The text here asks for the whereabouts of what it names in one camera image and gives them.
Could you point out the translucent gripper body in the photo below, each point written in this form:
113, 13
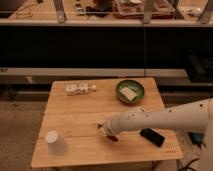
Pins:
101, 129

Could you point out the red chili pepper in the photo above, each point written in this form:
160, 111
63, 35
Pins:
112, 138

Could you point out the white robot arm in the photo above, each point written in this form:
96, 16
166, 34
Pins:
193, 117

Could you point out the white sponge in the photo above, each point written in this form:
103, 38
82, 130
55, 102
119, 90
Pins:
128, 93

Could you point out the wooden table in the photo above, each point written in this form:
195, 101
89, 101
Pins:
75, 118

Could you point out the plastic bottle with label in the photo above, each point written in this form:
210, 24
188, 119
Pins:
79, 88

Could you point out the white paper cup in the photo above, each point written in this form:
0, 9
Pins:
55, 143

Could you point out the black phone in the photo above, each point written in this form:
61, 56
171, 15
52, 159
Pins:
153, 136

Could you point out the green bowl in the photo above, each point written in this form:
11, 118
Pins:
134, 86

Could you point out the blue box on floor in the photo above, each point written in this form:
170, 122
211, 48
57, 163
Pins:
196, 138

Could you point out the dark object on shelf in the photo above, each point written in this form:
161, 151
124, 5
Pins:
99, 10

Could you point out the cluttered tray on shelf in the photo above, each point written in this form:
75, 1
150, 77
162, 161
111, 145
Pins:
135, 9

